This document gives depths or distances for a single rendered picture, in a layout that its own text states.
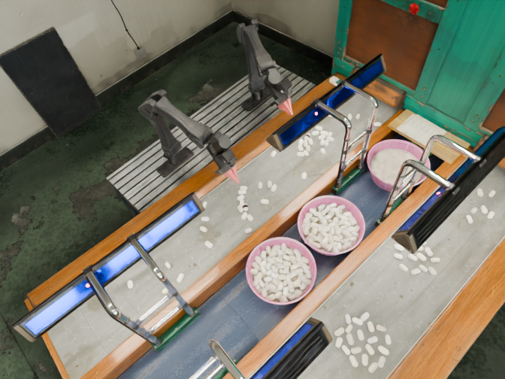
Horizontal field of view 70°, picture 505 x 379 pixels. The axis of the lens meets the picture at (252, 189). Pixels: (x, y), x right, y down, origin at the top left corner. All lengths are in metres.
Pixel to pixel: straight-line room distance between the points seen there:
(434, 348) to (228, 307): 0.72
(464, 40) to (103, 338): 1.74
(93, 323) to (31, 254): 1.36
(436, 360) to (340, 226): 0.56
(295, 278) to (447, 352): 0.54
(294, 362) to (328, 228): 0.67
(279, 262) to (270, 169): 0.46
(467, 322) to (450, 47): 1.03
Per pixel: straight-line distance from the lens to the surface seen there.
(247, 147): 1.73
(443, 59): 1.74
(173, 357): 1.47
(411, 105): 1.93
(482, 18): 1.63
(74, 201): 2.89
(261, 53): 1.75
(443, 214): 1.23
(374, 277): 1.45
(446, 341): 1.42
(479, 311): 1.49
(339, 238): 1.49
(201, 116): 2.07
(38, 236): 2.87
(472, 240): 1.63
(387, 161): 1.75
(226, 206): 1.58
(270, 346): 1.32
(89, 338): 1.53
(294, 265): 1.43
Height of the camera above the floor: 2.06
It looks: 55 degrees down
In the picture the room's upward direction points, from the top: 9 degrees counter-clockwise
